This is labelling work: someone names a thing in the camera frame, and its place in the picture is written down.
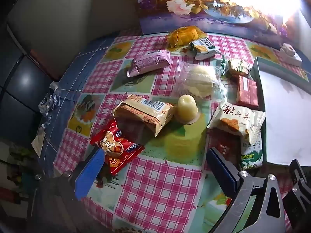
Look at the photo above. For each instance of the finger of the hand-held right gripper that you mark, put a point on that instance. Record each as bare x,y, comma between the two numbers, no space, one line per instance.
300,191

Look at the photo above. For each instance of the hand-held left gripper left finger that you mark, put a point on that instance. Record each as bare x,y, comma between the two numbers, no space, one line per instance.
90,172

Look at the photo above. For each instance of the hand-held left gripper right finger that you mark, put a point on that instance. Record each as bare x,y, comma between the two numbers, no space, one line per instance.
222,172

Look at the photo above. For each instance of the green white biscuit packet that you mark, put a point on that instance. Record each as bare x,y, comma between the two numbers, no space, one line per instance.
251,156

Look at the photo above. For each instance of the red heart snack packet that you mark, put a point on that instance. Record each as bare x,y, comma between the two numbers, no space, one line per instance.
115,148

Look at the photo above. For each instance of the pale green pastry packet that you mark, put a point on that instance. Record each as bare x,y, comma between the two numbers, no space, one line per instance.
239,121

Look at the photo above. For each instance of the teal rimmed white box tray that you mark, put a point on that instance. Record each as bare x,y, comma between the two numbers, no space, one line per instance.
286,116

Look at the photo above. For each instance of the tan cracker packet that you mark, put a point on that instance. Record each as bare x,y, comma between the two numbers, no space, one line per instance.
143,114

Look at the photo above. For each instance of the pink snack packet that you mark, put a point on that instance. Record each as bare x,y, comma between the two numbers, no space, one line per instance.
148,63

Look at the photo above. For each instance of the dark red snack packet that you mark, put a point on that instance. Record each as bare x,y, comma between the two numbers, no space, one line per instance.
222,148

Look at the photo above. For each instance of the white paper scrap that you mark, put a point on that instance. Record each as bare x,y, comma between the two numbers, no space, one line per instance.
38,142

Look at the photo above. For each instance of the yellow jelly cup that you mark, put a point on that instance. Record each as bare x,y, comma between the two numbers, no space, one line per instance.
185,108

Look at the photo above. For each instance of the crumpled silver wrapper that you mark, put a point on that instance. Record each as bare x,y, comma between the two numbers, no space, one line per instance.
48,99

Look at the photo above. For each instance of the red brown snack packet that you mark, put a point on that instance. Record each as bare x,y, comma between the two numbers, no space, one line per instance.
247,92

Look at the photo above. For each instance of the clear wrapped white bun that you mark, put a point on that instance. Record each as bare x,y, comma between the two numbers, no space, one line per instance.
200,81

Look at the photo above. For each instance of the gold green snack packet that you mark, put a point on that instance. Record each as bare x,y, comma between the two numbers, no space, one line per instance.
238,66

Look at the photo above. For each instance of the dark glossy cabinet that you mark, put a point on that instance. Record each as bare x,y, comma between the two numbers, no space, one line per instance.
19,85

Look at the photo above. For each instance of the green white snack packet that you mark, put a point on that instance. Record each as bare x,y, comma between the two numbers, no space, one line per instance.
203,49

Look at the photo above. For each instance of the white power strip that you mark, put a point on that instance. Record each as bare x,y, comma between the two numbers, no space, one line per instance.
289,53

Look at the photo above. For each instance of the orange snack packet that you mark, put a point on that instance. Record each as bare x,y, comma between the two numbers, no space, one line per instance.
184,37

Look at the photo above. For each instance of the floral painting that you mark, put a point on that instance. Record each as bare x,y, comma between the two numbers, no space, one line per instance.
155,12

